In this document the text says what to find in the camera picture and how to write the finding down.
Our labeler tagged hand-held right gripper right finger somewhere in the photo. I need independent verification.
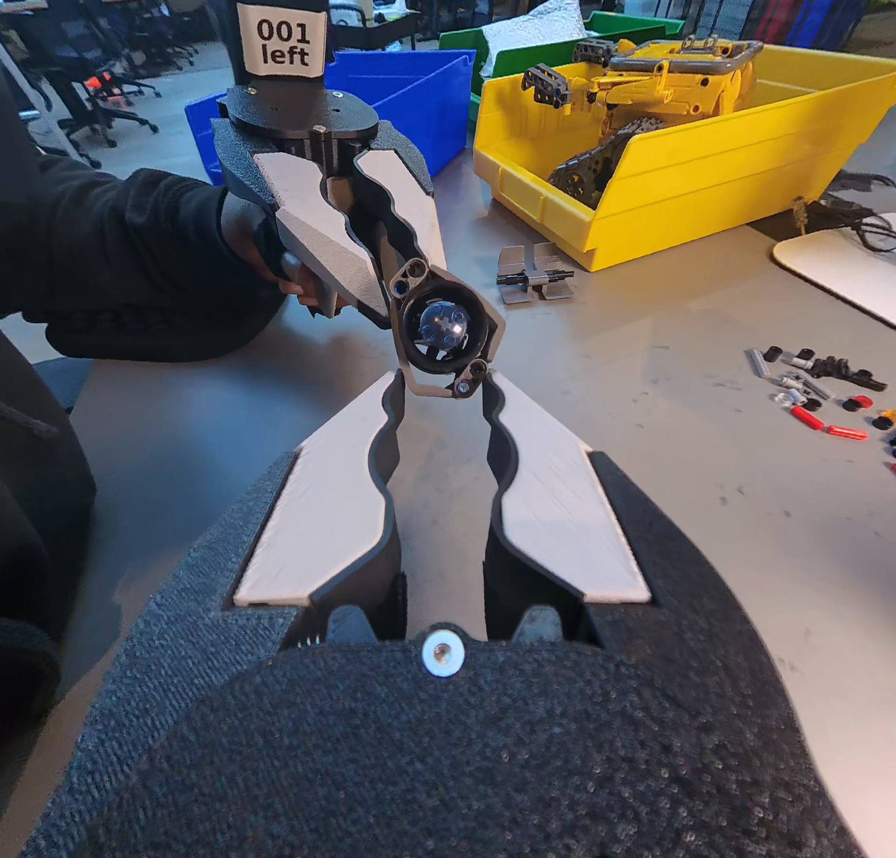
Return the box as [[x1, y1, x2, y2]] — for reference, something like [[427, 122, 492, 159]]
[[483, 370, 652, 603]]

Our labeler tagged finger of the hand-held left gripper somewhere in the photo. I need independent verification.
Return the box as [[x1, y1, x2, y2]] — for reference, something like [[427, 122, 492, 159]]
[[251, 151, 393, 330], [353, 147, 449, 274]]

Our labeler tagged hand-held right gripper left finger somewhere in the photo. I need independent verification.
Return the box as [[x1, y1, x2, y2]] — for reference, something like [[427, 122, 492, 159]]
[[233, 370, 406, 607]]

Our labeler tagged grey toy joint assembly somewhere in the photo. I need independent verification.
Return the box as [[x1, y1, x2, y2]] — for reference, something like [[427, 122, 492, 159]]
[[384, 257, 506, 400]]

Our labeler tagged grey desk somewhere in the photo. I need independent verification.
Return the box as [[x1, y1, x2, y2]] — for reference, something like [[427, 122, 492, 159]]
[[0, 53, 896, 858]]

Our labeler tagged person's left hand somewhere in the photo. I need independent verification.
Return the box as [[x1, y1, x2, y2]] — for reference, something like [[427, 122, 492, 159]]
[[220, 193, 351, 313]]

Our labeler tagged blue plastic bin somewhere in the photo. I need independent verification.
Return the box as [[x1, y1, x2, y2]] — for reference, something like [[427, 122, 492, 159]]
[[184, 49, 477, 187]]

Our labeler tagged green plastic bin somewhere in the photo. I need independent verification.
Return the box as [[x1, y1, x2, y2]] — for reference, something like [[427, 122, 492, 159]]
[[440, 11, 686, 127]]

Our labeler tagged black office chair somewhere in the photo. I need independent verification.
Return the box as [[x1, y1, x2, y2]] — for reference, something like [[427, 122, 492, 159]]
[[21, 0, 162, 169]]

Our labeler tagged white bubble wrap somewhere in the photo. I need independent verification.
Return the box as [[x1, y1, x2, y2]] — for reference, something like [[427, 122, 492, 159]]
[[479, 0, 589, 78]]

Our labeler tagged yellow toy tracked robot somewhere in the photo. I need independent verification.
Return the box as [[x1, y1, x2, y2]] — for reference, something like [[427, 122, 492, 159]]
[[521, 35, 764, 209]]

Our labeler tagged pile of small toy parts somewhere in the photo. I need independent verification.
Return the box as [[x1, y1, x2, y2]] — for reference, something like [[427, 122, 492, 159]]
[[745, 345, 896, 477]]

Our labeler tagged yellow plastic bin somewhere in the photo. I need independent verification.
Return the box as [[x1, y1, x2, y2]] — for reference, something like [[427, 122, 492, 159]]
[[473, 40, 896, 272]]

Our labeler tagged white book stand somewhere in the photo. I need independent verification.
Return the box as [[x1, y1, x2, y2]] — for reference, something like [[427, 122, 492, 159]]
[[772, 214, 896, 328]]

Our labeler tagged small grey bracket assembly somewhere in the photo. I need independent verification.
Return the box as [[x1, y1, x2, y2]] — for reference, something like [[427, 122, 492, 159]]
[[496, 242, 576, 304]]

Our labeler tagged black cable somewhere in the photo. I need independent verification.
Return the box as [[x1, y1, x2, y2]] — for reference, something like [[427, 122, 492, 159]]
[[791, 172, 896, 253]]

